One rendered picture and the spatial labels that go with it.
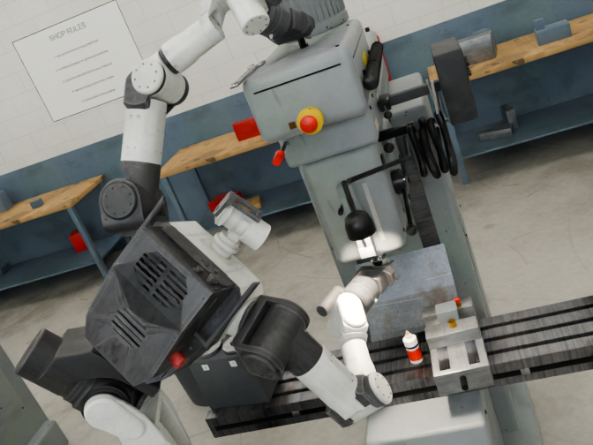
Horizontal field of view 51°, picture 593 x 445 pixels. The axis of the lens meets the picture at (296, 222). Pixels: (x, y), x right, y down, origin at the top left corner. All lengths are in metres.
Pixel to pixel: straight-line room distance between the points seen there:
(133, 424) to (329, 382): 0.45
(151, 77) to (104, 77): 5.13
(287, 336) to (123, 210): 0.44
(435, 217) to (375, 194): 0.57
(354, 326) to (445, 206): 0.71
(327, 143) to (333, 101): 0.16
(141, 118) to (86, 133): 5.38
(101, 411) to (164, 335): 0.31
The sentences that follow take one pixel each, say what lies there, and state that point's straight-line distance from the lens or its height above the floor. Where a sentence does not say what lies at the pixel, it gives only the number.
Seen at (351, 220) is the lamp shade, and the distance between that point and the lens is 1.53.
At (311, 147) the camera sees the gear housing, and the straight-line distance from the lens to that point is 1.56.
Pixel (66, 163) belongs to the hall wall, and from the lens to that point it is 7.04.
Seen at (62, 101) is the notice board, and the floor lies 1.69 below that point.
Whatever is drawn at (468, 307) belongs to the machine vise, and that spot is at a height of 1.02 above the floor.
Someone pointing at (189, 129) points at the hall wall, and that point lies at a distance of 6.37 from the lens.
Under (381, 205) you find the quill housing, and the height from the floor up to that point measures 1.46.
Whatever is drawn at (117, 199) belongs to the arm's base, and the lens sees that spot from 1.40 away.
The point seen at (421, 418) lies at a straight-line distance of 1.90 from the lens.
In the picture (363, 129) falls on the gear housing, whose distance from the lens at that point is 1.54.
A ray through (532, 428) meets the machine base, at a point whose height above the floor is 0.20.
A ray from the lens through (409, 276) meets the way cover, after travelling 2.22.
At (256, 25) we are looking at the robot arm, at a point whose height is 1.99.
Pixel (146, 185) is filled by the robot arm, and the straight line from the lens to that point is 1.44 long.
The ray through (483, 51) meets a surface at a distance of 5.38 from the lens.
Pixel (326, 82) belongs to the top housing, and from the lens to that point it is 1.42.
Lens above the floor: 2.08
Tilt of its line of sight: 21 degrees down
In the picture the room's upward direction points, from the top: 22 degrees counter-clockwise
